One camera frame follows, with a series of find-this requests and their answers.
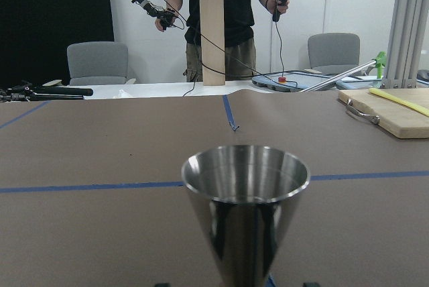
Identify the teach pendant with red button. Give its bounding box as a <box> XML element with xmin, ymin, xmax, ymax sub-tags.
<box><xmin>251</xmin><ymin>70</ymin><xmax>330</xmax><ymax>93</ymax></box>

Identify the steel double jigger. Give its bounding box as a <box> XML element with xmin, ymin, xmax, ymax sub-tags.
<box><xmin>181</xmin><ymin>145</ymin><xmax>310</xmax><ymax>286</ymax></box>

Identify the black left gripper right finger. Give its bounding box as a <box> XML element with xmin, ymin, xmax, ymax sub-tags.
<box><xmin>302</xmin><ymin>282</ymin><xmax>318</xmax><ymax>287</ymax></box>

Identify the bamboo cutting board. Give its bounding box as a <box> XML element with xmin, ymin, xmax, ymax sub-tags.
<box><xmin>338</xmin><ymin>89</ymin><xmax>428</xmax><ymax>139</ymax></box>

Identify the person in black shirt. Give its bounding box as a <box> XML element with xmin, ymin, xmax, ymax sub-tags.
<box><xmin>132</xmin><ymin>0</ymin><xmax>302</xmax><ymax>82</ymax></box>

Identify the grey chair left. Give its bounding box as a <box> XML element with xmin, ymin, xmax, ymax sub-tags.
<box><xmin>66</xmin><ymin>41</ymin><xmax>129</xmax><ymax>86</ymax></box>

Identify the grey chair right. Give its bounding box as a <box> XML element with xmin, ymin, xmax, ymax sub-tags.
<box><xmin>307</xmin><ymin>33</ymin><xmax>361</xmax><ymax>75</ymax></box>

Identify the aluminium frame post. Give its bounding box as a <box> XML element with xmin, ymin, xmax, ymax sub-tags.
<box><xmin>381</xmin><ymin>0</ymin><xmax>428</xmax><ymax>89</ymax></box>

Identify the wooden post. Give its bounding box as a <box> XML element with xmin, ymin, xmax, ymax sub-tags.
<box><xmin>200</xmin><ymin>0</ymin><xmax>225</xmax><ymax>86</ymax></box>

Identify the grey chair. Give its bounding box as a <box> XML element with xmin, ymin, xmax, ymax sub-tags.
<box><xmin>66</xmin><ymin>41</ymin><xmax>129</xmax><ymax>86</ymax></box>
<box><xmin>307</xmin><ymin>33</ymin><xmax>361</xmax><ymax>75</ymax></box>

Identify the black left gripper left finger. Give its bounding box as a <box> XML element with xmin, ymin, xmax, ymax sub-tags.
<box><xmin>154</xmin><ymin>282</ymin><xmax>171</xmax><ymax>287</ymax></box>

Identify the yellow plastic knife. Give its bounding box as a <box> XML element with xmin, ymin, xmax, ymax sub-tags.
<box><xmin>369</xmin><ymin>87</ymin><xmax>429</xmax><ymax>117</ymax></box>

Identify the black tripod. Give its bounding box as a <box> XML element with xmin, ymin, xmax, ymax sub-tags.
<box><xmin>1</xmin><ymin>82</ymin><xmax>94</xmax><ymax>103</ymax></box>

